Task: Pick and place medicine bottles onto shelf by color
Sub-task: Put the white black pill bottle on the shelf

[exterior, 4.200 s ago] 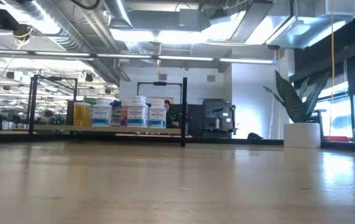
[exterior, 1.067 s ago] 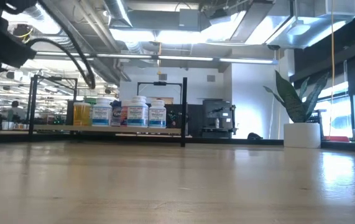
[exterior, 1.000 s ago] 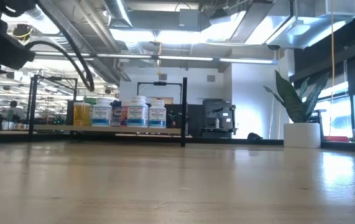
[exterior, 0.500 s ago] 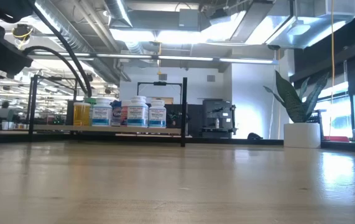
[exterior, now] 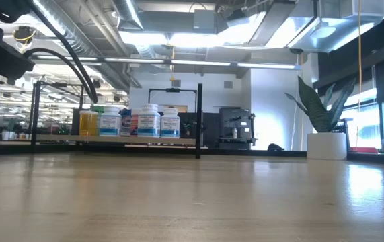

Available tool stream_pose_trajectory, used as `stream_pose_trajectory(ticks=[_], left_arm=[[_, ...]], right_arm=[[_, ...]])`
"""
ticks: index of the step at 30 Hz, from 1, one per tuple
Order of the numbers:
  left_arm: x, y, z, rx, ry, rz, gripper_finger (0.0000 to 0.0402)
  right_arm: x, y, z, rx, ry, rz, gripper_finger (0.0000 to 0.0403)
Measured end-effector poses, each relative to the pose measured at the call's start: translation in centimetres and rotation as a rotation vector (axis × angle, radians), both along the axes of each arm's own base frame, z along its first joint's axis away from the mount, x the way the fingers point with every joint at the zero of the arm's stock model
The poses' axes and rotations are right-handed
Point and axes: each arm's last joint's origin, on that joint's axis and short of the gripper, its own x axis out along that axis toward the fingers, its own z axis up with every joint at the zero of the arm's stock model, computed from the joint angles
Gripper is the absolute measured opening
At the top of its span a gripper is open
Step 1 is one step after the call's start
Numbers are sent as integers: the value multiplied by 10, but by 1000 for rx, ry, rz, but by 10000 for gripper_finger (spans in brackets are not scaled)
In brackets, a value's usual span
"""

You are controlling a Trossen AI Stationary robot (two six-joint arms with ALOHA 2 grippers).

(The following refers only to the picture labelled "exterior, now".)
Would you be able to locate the black printer machine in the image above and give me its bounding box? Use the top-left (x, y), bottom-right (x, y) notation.
top-left (217, 106), bottom-right (257, 151)

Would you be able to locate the yellow cable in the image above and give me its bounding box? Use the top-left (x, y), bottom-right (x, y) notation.
top-left (354, 0), bottom-right (363, 151)

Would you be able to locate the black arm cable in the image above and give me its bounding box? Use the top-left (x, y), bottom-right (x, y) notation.
top-left (23, 0), bottom-right (99, 104)

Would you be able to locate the long ceiling light tube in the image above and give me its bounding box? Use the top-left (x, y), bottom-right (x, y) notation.
top-left (30, 54), bottom-right (303, 71)

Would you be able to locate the black background rig frame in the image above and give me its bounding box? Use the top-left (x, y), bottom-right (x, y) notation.
top-left (147, 87), bottom-right (198, 106)

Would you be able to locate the red tray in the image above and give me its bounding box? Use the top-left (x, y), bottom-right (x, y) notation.
top-left (350, 146), bottom-right (379, 155)

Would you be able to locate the blue-capped Tums bottle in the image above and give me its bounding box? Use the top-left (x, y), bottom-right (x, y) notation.
top-left (120, 108), bottom-right (133, 137)

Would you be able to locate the white planter pot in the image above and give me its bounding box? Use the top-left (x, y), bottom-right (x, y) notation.
top-left (306, 132), bottom-right (348, 161)

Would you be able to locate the green potted plant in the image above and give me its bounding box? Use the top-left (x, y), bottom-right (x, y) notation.
top-left (284, 75), bottom-right (357, 134)

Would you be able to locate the orange pill bottle white cap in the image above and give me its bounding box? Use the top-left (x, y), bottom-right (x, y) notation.
top-left (79, 110), bottom-right (100, 137)

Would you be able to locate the white hanging box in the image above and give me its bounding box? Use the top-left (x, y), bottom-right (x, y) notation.
top-left (339, 0), bottom-right (384, 19)

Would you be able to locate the silver ventilation duct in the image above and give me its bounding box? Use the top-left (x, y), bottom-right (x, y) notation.
top-left (26, 0), bottom-right (135, 92)

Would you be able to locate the black round ceiling fixture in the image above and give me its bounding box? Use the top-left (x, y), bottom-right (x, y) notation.
top-left (12, 25), bottom-right (37, 44)

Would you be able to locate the round white ceiling lamp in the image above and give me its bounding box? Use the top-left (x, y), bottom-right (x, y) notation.
top-left (309, 24), bottom-right (337, 40)

